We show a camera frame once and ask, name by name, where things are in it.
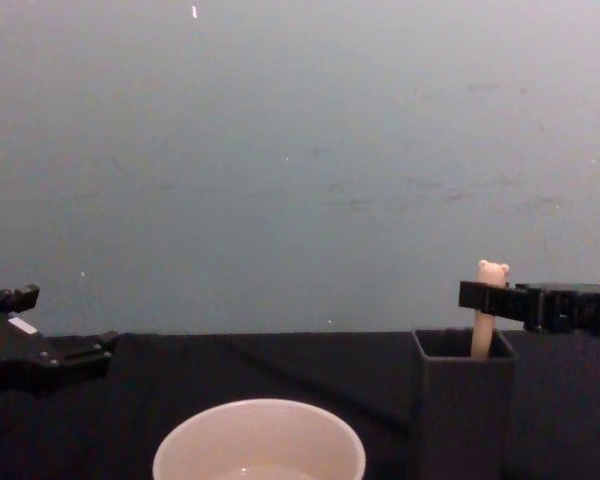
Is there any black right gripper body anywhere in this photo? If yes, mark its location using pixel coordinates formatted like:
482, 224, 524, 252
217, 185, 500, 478
533, 281, 600, 344

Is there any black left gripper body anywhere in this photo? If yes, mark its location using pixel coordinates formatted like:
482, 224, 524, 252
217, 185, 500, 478
0, 302, 57, 397

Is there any cream pen with bear head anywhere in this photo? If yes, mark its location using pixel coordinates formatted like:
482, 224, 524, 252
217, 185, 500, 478
469, 258, 511, 361

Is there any black square pen holder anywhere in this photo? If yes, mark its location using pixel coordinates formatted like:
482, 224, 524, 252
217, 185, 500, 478
411, 326, 517, 480

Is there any white round bowl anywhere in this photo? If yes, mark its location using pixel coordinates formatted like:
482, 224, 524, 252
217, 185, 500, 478
151, 397, 368, 480

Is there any black table cloth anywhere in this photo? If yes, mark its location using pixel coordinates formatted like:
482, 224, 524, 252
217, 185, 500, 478
0, 328, 600, 480

